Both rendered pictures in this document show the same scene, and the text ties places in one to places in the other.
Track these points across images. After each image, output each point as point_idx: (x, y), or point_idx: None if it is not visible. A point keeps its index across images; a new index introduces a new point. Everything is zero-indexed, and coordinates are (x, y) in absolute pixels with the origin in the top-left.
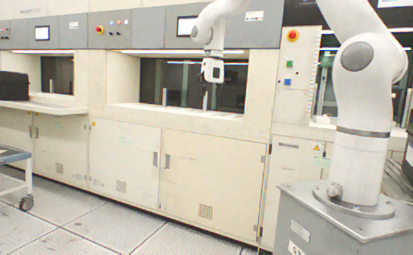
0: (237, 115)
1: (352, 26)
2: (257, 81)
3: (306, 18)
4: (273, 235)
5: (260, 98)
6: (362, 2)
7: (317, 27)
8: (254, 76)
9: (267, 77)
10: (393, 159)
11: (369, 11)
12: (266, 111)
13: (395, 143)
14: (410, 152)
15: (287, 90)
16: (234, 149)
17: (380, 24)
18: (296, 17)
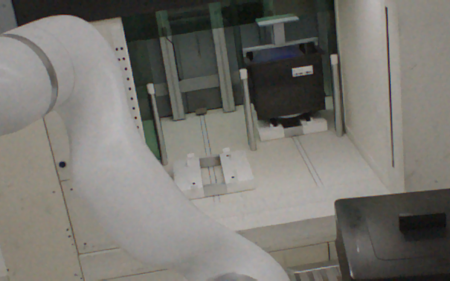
0: None
1: (176, 263)
2: (8, 178)
3: (76, 4)
4: None
5: (29, 212)
6: (181, 225)
7: (108, 22)
8: None
9: (29, 161)
10: (332, 263)
11: (199, 235)
12: (57, 238)
13: (329, 227)
14: None
15: None
16: None
17: (227, 242)
18: (49, 5)
